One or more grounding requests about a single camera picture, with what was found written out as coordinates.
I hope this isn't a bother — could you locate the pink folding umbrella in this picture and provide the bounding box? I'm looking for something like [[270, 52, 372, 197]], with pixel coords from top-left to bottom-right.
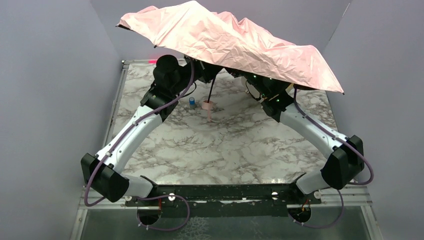
[[116, 0, 345, 123]]

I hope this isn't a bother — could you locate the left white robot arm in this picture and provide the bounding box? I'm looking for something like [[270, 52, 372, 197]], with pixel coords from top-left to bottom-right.
[[81, 54, 223, 207]]

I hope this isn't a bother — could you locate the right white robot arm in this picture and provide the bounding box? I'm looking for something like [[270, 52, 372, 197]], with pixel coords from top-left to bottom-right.
[[226, 67, 365, 195]]

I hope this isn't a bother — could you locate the small blue cap bottle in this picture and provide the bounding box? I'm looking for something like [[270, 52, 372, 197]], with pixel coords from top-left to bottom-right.
[[188, 97, 196, 109]]

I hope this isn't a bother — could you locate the aluminium table frame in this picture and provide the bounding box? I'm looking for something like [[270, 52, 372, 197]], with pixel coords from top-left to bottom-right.
[[81, 55, 375, 229]]

